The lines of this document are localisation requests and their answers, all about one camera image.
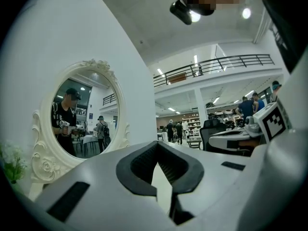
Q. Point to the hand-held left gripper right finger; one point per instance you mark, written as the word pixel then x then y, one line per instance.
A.
pixel 192 172

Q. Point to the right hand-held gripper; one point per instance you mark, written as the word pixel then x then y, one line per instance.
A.
pixel 274 124

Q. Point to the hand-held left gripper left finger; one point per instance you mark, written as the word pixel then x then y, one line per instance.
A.
pixel 125 172

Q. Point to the black office chair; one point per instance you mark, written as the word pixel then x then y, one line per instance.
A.
pixel 211 129

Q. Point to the wooden display shelf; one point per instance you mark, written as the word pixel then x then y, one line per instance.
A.
pixel 192 125

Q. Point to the white square column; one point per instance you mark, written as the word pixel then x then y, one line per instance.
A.
pixel 201 112

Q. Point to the black mezzanine railing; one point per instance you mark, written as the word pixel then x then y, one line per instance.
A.
pixel 216 65

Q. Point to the white ornate oval mirror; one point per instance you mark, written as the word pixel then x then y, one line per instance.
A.
pixel 48 162

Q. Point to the white flower plant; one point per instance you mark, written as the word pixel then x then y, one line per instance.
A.
pixel 12 157

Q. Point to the round ceiling light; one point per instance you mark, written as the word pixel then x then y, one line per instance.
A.
pixel 246 13
pixel 195 16

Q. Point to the person's black shirt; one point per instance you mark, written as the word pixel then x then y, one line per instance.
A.
pixel 286 20

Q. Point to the black head-mounted camera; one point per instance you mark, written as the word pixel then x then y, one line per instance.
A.
pixel 180 11

